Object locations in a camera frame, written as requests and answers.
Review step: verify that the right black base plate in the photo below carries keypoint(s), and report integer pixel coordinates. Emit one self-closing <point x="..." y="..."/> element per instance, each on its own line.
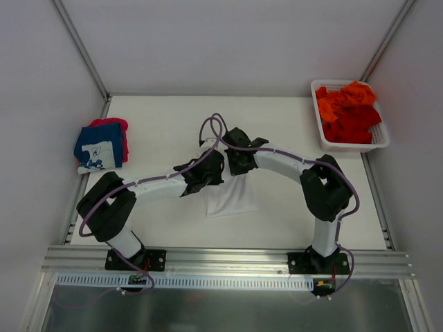
<point x="299" y="264"/>

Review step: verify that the white slotted cable duct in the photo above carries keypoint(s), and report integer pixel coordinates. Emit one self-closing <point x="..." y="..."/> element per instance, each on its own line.
<point x="188" y="282"/>

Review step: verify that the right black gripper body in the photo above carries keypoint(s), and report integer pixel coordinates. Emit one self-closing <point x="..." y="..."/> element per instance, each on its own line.
<point x="234" y="163"/>

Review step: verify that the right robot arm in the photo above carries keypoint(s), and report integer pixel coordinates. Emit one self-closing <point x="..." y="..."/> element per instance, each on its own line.
<point x="325" y="191"/>

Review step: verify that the aluminium frame post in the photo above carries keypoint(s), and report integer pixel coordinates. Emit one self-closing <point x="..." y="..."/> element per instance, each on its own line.
<point x="79" y="46"/>
<point x="394" y="27"/>

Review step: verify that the left aluminium frame post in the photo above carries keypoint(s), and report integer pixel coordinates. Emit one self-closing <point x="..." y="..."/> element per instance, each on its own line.
<point x="79" y="46"/>

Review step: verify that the right aluminium frame post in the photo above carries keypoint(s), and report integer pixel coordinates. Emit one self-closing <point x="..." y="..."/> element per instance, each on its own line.
<point x="394" y="27"/>

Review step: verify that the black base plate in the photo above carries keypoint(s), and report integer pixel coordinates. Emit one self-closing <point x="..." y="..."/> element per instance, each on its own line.
<point x="150" y="260"/>
<point x="299" y="264"/>

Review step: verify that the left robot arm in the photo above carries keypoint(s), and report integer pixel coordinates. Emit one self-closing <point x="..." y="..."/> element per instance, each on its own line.
<point x="106" y="207"/>

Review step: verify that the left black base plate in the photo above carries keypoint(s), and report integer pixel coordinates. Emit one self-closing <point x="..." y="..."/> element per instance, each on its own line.
<point x="150" y="260"/>

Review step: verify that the white t-shirt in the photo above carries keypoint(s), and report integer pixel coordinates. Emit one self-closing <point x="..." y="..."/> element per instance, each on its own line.
<point x="234" y="196"/>

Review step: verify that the red t-shirt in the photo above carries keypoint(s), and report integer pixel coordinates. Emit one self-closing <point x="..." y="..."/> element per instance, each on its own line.
<point x="353" y="126"/>

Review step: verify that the aluminium mounting rail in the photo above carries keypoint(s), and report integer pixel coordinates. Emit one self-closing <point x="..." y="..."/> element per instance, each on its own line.
<point x="368" y="264"/>

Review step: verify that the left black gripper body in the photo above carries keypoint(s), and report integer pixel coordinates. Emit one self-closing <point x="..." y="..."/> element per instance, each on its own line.
<point x="214" y="167"/>

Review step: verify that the white plastic basket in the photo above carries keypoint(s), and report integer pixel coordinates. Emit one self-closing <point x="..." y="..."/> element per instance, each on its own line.
<point x="379" y="132"/>

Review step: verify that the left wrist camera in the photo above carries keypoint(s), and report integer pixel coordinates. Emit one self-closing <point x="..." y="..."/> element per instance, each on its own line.
<point x="207" y="142"/>

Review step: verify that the orange t-shirt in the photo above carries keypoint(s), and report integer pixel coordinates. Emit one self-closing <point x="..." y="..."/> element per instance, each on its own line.
<point x="332" y="104"/>

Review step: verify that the folded blue printed t-shirt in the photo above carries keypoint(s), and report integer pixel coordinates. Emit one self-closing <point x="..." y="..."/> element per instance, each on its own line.
<point x="96" y="149"/>

